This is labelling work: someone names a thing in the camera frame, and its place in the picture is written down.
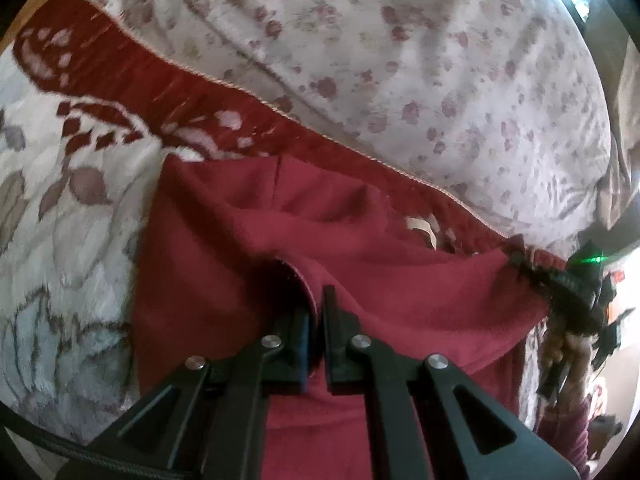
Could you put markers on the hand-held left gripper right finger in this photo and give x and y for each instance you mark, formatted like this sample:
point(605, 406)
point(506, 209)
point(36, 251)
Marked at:
point(336, 345)

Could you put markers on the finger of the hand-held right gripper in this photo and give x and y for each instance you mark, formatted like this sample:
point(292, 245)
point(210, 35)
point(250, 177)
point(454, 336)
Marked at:
point(532, 272)

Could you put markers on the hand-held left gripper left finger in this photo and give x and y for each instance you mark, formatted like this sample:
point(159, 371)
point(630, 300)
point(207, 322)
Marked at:
point(300, 345)

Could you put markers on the dark red fleece garment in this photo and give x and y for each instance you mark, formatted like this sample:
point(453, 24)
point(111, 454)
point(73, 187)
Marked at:
point(225, 240)

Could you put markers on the person's right hand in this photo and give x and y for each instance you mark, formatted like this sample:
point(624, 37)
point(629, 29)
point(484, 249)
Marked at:
point(567, 352)

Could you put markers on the beige cloth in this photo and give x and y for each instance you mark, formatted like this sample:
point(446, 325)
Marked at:
point(622, 135)

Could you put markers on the floral bed sheet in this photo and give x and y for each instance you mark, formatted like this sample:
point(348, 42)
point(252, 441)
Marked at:
point(400, 60)

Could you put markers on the red and white fleece blanket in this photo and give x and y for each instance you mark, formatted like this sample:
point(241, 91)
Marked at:
point(65, 240)

